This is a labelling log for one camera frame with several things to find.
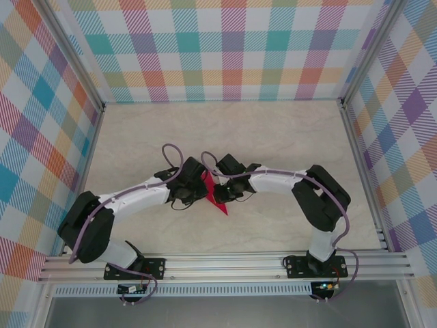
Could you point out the pink cloth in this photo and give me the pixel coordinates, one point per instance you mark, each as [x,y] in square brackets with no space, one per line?
[220,206]

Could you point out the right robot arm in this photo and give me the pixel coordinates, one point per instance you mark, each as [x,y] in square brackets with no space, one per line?
[273,181]

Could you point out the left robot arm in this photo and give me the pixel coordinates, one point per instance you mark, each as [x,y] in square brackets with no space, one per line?
[140,198]

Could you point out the small circuit board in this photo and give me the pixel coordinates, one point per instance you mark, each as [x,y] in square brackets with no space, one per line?
[131,289]

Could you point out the grey metal panel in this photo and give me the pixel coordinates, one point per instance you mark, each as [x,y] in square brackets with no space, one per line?
[222,314]

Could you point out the circuit board with green light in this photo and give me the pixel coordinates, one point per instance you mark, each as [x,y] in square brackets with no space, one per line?
[326,286]

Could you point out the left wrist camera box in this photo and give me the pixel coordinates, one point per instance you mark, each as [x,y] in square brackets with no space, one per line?
[193,169]

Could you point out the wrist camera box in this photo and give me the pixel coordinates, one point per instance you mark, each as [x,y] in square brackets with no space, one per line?
[193,169]
[230,165]

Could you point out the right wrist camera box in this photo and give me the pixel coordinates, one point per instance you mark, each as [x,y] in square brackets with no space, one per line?
[230,165]

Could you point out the aluminium mounting rail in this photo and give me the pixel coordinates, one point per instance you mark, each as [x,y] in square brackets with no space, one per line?
[222,266]

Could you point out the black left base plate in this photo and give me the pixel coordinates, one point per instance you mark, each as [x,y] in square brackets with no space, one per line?
[155,266]

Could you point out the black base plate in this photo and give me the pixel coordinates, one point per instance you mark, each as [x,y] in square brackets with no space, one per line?
[155,266]
[293,270]

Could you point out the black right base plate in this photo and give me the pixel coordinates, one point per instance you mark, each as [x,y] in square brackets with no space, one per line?
[293,270]

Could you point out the aluminium side rail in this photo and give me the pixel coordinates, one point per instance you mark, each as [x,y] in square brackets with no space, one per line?
[362,171]
[89,157]

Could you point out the aluminium frame post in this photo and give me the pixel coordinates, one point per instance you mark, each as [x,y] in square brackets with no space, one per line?
[73,51]
[369,51]

